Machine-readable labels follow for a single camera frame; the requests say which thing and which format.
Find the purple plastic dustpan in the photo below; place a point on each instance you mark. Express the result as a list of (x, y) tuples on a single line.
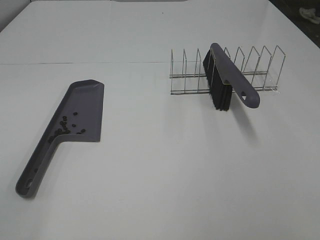
[(83, 104)]

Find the white shoe in background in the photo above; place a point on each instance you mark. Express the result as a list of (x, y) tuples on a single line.
[(309, 15)]

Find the pile of coffee beans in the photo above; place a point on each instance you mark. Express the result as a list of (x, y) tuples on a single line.
[(65, 128)]

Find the purple hand brush black bristles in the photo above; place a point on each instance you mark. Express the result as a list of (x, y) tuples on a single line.
[(230, 80)]

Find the chrome wire dish rack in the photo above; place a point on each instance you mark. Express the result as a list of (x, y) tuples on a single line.
[(261, 68)]

